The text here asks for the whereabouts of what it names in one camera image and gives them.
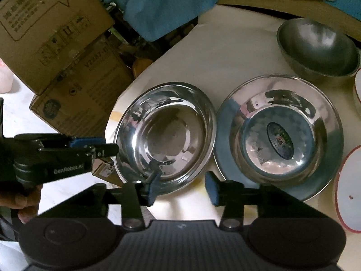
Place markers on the matte steel bowl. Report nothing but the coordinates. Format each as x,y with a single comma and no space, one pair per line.
316,48

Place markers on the pale pink plastic container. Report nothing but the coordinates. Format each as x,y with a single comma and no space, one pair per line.
4,76

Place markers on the steel plate with oval label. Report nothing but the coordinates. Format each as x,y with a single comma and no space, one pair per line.
282,113

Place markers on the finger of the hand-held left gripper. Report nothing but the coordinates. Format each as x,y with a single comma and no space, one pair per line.
107,149
84,142

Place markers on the blue cloth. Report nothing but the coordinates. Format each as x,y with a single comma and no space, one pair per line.
169,2

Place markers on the wooden board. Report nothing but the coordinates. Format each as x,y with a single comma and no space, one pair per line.
296,10

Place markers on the printed brown cardboard box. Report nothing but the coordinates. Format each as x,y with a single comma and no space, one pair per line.
42,34

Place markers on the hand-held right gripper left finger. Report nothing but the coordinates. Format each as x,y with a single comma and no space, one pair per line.
151,189

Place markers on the person's left hand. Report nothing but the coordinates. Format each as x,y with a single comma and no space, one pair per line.
25,203

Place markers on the white red-rimmed bowl with speck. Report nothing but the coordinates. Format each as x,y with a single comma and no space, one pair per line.
351,180

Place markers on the yellow-brown block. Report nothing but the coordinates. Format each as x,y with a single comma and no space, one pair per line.
139,67

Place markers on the plain shiny steel plate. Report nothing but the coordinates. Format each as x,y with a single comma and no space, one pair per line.
166,135

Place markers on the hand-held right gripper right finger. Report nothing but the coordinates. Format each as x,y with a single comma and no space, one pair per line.
213,189

